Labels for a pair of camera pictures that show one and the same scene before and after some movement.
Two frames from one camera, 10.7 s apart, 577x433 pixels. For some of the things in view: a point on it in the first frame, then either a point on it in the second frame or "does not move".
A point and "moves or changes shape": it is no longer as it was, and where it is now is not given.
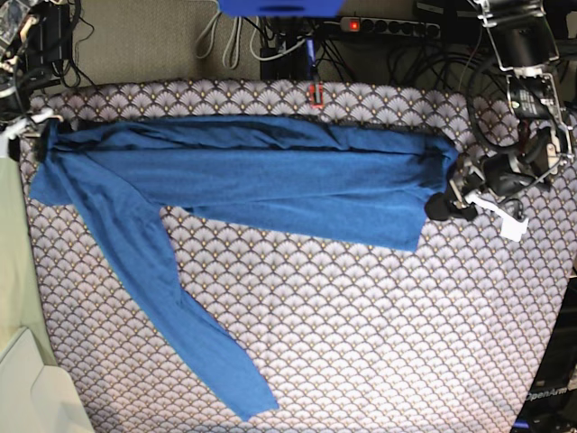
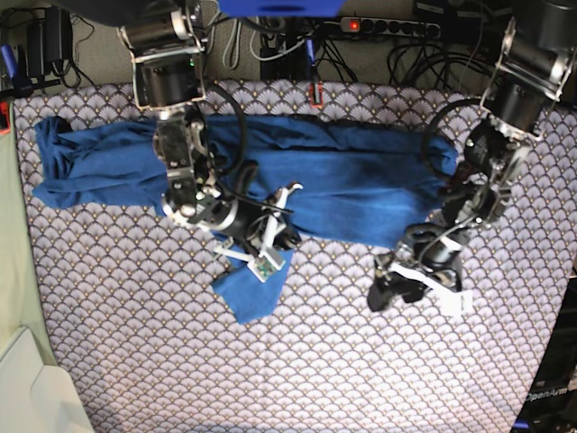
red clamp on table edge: (316, 96) does not move
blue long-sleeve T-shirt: (328, 179) moves or changes shape
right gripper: (33, 124) → (258, 234)
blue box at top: (281, 8) does not move
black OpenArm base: (550, 405) does not move
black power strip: (413, 28) does not move
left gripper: (492, 180) → (432, 253)
